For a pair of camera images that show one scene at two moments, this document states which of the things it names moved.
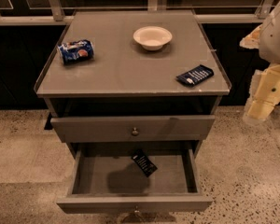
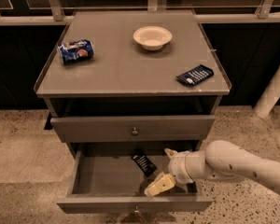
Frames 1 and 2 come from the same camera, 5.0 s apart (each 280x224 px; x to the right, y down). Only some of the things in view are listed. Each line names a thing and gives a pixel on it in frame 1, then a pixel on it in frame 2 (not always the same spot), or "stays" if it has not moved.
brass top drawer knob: [134, 133] stays
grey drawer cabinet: [143, 79] stays
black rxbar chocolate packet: [144, 162] stays
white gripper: [275, 37] -> [178, 166]
